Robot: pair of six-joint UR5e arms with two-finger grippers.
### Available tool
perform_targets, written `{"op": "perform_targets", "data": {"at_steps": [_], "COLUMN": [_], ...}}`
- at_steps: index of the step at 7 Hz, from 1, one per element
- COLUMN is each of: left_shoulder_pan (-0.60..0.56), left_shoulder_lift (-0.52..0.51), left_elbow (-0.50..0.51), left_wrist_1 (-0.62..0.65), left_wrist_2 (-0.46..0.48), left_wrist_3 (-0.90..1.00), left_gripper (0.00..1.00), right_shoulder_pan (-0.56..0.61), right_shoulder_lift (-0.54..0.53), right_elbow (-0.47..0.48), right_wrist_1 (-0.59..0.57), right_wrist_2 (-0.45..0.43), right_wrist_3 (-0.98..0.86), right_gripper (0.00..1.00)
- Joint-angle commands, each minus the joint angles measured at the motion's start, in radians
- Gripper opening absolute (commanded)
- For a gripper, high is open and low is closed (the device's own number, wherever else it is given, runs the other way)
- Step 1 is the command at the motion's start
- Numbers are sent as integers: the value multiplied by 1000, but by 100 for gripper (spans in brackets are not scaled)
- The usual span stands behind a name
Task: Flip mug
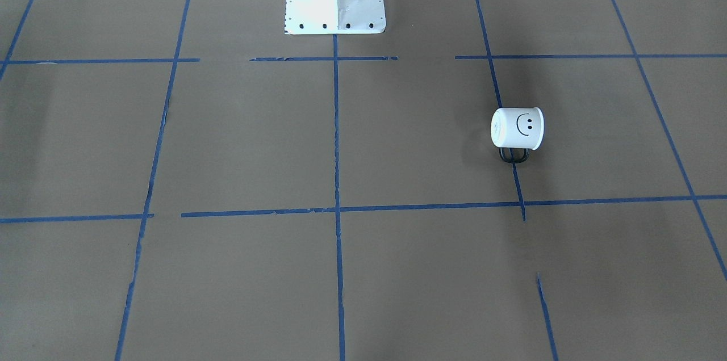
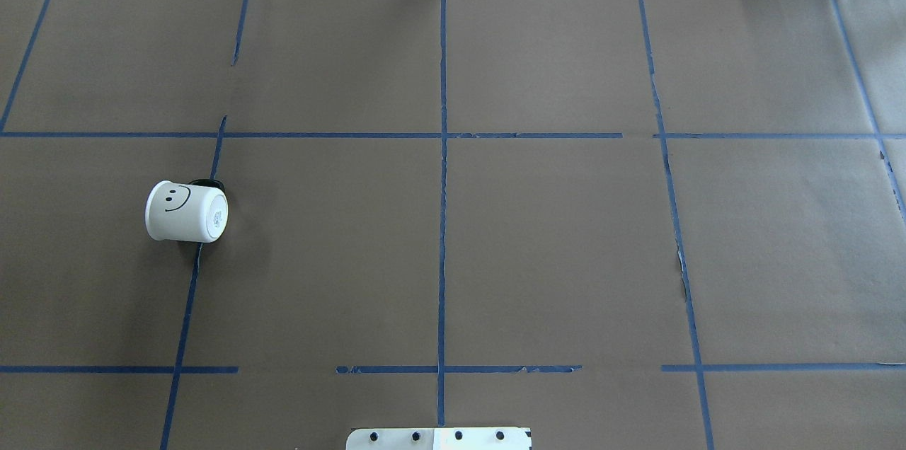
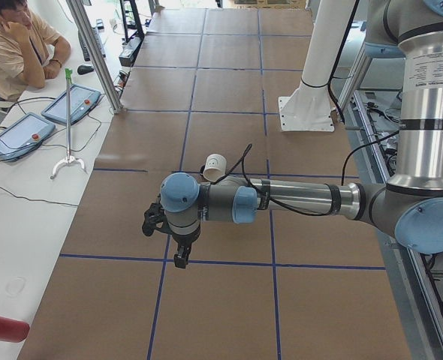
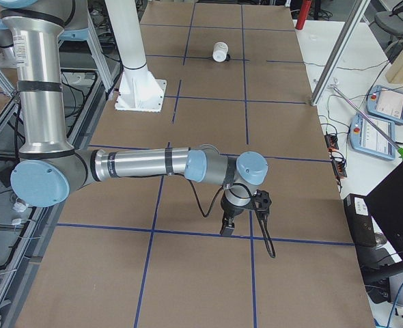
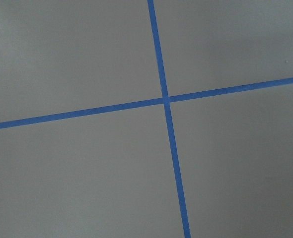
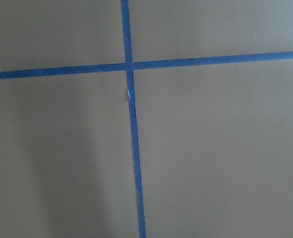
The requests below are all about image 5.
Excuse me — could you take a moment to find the blue tape strip crosswise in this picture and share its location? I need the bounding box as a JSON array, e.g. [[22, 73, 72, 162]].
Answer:
[[0, 78, 293, 129]]

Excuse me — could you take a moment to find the blue tape strip lengthwise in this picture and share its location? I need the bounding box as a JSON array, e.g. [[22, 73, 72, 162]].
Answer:
[[147, 0, 191, 238]]

